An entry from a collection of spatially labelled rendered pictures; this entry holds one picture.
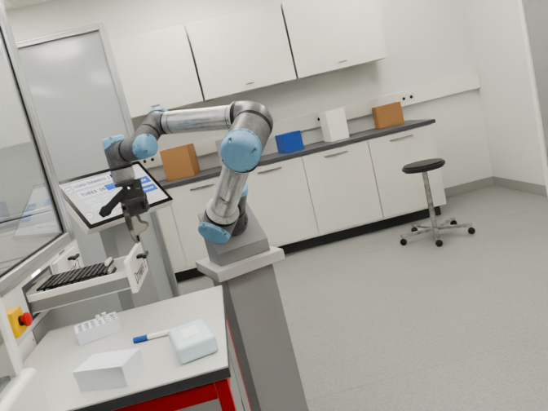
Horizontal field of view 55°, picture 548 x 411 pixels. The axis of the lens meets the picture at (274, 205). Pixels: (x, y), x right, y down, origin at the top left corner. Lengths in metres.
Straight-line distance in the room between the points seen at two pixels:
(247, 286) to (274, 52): 3.38
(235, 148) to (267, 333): 0.89
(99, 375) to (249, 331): 0.92
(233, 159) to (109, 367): 0.65
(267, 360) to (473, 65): 4.50
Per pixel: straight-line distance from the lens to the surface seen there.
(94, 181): 2.78
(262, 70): 5.10
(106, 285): 1.80
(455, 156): 5.95
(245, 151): 1.51
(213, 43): 5.12
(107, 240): 2.81
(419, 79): 5.81
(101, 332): 1.65
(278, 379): 2.22
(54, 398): 1.38
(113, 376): 1.29
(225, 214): 1.78
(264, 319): 2.12
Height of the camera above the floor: 1.26
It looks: 9 degrees down
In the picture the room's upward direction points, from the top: 14 degrees counter-clockwise
